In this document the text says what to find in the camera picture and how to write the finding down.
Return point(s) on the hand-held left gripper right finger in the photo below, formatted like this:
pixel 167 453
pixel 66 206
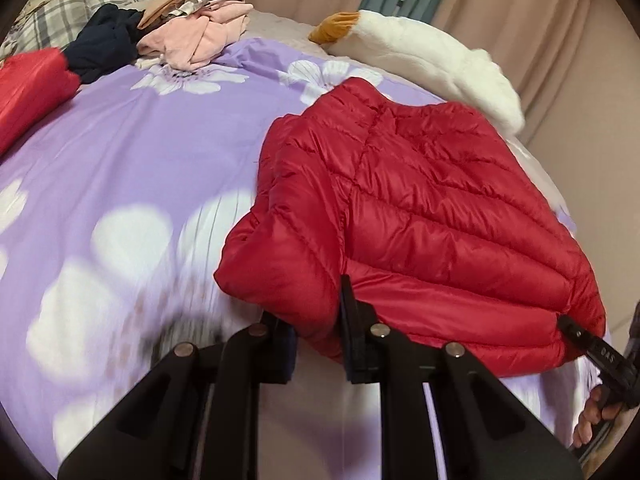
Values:
pixel 357 345

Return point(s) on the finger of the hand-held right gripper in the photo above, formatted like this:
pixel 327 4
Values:
pixel 575 335

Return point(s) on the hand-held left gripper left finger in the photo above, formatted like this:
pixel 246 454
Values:
pixel 280 355

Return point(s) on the dark red puffer jacket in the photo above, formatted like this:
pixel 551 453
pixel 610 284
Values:
pixel 425 210

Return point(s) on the person's right hand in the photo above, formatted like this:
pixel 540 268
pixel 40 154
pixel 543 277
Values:
pixel 592 412

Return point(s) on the purple floral duvet cover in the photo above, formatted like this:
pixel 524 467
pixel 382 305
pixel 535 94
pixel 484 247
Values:
pixel 125 160

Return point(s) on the white goose plush toy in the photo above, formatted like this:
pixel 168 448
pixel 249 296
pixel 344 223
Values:
pixel 425 55

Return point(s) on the pink garment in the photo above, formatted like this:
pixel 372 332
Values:
pixel 200 40

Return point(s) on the navy garment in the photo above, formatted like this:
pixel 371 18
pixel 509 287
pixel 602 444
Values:
pixel 105 40

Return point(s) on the light red puffer jacket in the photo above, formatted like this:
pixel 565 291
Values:
pixel 30 95

